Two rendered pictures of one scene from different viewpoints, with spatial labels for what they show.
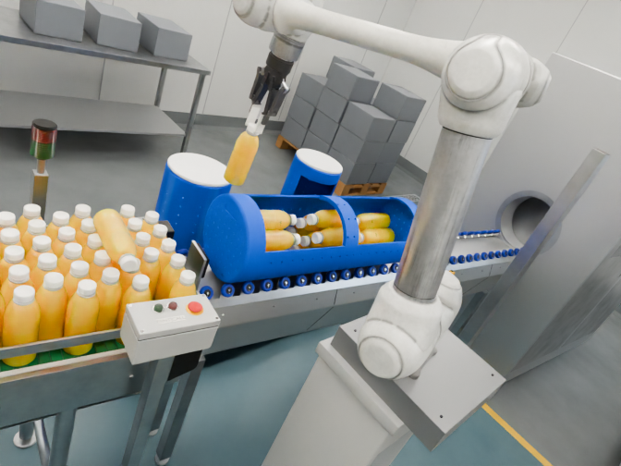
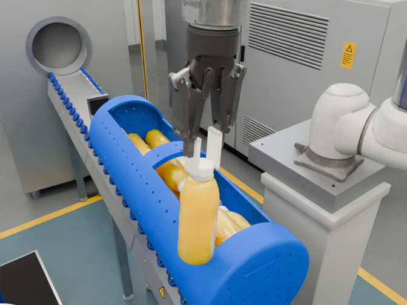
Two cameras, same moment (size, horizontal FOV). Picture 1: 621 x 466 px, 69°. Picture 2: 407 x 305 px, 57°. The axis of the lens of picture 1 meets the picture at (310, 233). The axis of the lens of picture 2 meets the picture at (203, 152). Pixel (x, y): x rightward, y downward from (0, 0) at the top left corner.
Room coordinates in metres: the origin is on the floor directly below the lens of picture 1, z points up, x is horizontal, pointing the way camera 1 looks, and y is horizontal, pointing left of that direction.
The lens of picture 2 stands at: (1.18, 0.79, 1.78)
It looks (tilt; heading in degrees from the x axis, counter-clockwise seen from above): 32 degrees down; 287
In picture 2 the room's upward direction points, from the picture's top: straight up
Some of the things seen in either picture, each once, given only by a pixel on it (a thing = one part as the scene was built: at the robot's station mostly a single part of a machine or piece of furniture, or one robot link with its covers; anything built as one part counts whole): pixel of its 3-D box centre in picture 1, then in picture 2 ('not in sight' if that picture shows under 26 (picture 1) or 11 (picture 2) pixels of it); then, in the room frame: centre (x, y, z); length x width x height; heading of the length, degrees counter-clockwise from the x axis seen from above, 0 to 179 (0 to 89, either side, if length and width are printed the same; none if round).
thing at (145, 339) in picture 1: (170, 326); not in sight; (0.83, 0.22, 1.05); 0.20 x 0.10 x 0.10; 137
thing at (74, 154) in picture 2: not in sight; (76, 164); (2.70, -1.05, 0.31); 0.06 x 0.06 x 0.63; 47
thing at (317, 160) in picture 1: (319, 161); not in sight; (2.46, 0.11, 1.03); 0.28 x 0.28 x 0.01
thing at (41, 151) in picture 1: (42, 146); not in sight; (1.14, 0.82, 1.18); 0.06 x 0.06 x 0.05
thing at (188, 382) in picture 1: (177, 411); not in sight; (1.18, 0.19, 0.31); 0.06 x 0.06 x 0.63; 47
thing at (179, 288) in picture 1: (179, 304); not in sight; (0.97, 0.25, 0.99); 0.07 x 0.07 x 0.19
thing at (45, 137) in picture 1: (43, 132); not in sight; (1.14, 0.82, 1.23); 0.06 x 0.06 x 0.04
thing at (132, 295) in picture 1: (134, 311); not in sight; (0.88, 0.34, 0.99); 0.07 x 0.07 x 0.19
